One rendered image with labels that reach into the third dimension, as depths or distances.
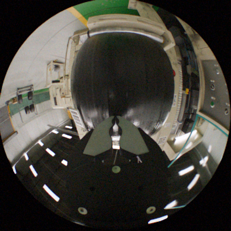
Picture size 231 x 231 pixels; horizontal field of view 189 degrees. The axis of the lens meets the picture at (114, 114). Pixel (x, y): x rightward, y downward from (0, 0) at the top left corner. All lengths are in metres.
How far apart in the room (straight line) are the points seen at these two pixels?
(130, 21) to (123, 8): 0.92
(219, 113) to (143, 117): 0.51
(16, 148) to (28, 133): 2.96
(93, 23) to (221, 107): 0.73
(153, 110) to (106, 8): 1.29
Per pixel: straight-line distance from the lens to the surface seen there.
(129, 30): 0.36
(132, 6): 1.28
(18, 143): 11.56
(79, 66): 0.15
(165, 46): 0.42
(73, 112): 0.18
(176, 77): 0.48
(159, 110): 0.16
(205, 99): 0.58
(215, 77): 0.59
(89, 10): 1.31
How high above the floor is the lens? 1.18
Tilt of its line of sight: 21 degrees up
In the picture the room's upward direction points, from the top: 178 degrees clockwise
